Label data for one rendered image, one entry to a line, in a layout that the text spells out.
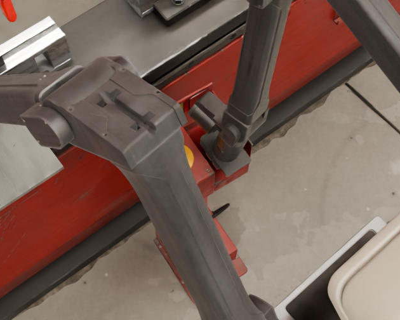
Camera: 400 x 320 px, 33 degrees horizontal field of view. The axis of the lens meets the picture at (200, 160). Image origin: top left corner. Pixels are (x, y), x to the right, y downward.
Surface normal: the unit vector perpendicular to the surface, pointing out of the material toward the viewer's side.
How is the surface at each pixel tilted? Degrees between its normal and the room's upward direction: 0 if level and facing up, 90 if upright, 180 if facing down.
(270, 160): 0
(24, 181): 0
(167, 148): 56
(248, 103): 72
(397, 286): 42
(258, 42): 79
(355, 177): 0
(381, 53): 82
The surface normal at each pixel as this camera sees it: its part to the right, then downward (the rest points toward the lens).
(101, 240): 0.00, -0.40
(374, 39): -0.62, 0.59
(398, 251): -0.44, -0.76
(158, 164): 0.65, 0.24
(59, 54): 0.61, 0.73
